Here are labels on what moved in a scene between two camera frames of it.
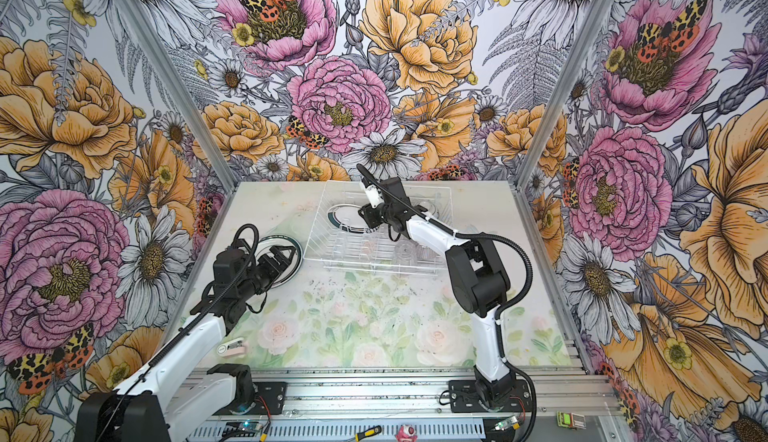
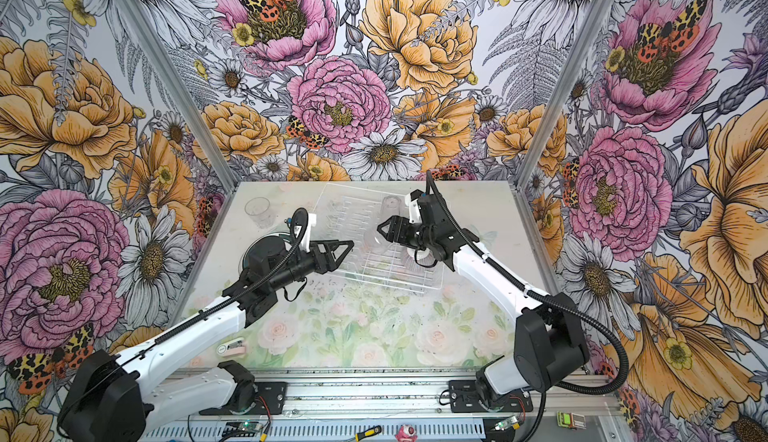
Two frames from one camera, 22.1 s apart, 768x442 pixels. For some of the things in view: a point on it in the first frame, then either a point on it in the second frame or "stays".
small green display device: (571, 420) stays
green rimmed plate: (347, 217) to (283, 236)
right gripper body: (382, 212) to (417, 235)
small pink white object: (235, 347) stays
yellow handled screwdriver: (370, 432) stays
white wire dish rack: (339, 241) stays
